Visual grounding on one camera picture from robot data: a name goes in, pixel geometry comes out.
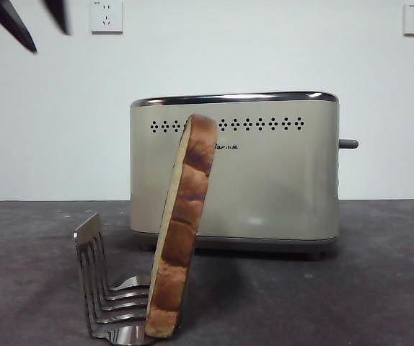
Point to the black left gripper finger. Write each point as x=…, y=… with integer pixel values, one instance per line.
x=60, y=14
x=8, y=21

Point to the cream toaster with chrome top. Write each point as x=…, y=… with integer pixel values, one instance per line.
x=264, y=180

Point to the grey toaster lever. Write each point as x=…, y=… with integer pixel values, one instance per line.
x=349, y=144

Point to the brown-crusted bread slice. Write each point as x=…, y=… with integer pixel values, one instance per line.
x=181, y=223

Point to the shiny steel toast rack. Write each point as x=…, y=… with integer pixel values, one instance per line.
x=88, y=252

